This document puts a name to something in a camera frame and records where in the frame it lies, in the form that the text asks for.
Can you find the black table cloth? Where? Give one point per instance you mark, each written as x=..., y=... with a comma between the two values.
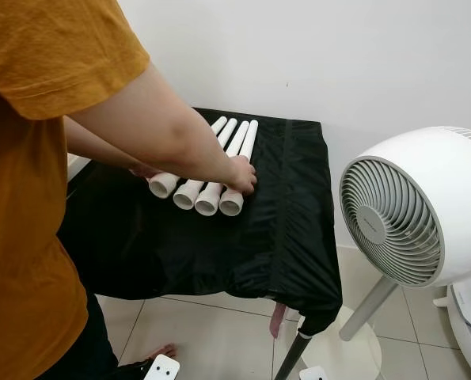
x=219, y=245

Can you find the person in orange shirt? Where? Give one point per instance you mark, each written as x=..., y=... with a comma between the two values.
x=21, y=237

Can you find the person's left hand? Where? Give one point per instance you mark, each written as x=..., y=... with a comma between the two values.
x=144, y=170

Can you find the white rounded appliance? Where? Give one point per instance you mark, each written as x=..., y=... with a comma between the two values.
x=469, y=317

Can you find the person's right forearm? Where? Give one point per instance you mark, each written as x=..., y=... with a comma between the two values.
x=156, y=131

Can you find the person's left forearm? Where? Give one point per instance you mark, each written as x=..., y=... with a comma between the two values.
x=100, y=149

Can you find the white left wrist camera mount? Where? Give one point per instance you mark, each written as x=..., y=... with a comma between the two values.
x=162, y=369

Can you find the black metal table leg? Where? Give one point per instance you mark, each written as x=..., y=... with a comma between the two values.
x=290, y=356

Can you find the person's right hand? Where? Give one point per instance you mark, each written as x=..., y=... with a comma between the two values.
x=239, y=178

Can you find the person's bare foot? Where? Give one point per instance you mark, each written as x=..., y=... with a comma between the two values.
x=162, y=351

